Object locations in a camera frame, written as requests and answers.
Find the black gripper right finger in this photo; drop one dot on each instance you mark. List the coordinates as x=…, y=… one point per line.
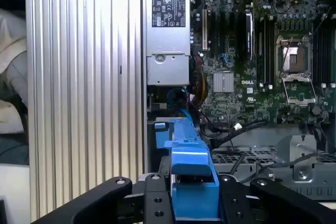
x=232, y=203

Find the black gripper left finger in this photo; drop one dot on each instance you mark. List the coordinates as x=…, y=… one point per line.
x=155, y=203

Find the hard disk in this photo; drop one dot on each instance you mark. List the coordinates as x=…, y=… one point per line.
x=193, y=197

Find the grey metal disk bay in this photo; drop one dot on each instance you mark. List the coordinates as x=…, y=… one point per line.
x=283, y=171

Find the black RAM slot bank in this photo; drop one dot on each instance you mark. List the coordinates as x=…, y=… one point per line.
x=266, y=51
x=324, y=56

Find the white expansion slot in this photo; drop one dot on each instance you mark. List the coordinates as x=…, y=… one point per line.
x=204, y=30

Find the black open PC case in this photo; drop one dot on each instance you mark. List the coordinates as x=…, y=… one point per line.
x=262, y=134

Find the green Dell motherboard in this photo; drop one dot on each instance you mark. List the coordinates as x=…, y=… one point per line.
x=236, y=103

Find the silver finned chipset heatsink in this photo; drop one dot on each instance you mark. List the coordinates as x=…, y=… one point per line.
x=223, y=82

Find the silver power supply unit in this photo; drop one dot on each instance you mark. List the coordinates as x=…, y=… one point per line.
x=168, y=51

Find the thin metal locking lever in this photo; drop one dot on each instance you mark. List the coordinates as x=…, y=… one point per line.
x=285, y=58

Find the CPU socket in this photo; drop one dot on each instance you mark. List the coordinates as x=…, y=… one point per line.
x=295, y=58

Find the black graphics card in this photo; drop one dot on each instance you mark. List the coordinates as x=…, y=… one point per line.
x=248, y=37

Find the white cloth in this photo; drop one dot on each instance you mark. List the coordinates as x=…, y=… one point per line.
x=13, y=51

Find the metal socket cover frame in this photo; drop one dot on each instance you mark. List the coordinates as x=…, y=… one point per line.
x=299, y=77

